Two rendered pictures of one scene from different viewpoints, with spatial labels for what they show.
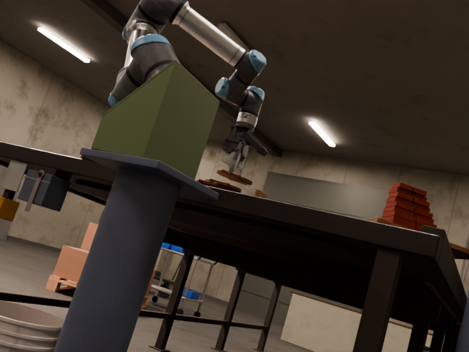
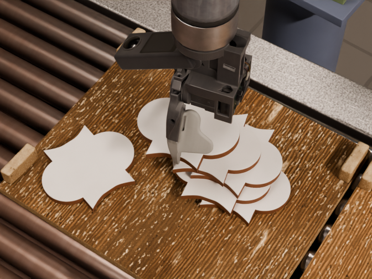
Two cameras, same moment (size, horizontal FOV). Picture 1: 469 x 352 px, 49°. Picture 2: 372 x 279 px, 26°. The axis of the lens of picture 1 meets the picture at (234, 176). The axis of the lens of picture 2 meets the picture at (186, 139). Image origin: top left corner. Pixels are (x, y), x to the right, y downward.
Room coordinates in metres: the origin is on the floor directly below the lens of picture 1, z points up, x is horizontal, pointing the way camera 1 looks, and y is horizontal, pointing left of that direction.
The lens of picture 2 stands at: (2.51, 0.03, 1.91)
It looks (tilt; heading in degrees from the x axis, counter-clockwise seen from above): 55 degrees down; 183
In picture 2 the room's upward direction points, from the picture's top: straight up
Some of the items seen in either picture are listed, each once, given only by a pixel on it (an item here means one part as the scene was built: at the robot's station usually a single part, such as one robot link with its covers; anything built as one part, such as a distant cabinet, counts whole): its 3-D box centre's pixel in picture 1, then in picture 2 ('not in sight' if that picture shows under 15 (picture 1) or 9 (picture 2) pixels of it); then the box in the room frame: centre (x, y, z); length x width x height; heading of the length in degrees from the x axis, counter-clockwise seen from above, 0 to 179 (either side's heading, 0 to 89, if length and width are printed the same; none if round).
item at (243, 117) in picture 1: (246, 121); (205, 15); (1.88, 0.02, 1.24); 0.08 x 0.08 x 0.05
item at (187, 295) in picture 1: (178, 276); not in sight; (7.21, 0.33, 0.45); 0.95 x 0.56 x 0.90; 54
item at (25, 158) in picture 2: not in sight; (19, 164); (1.91, -0.24, 0.95); 0.06 x 0.02 x 0.03; 149
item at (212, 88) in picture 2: (239, 140); (208, 65); (1.89, 0.02, 1.16); 0.09 x 0.08 x 0.12; 72
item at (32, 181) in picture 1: (42, 191); not in sight; (1.97, 0.68, 0.77); 0.14 x 0.11 x 0.18; 61
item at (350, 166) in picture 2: not in sight; (354, 161); (1.87, 0.23, 0.95); 0.06 x 0.02 x 0.03; 149
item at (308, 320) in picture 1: (356, 337); not in sight; (7.70, -2.42, 0.36); 2.13 x 0.70 x 0.73; 57
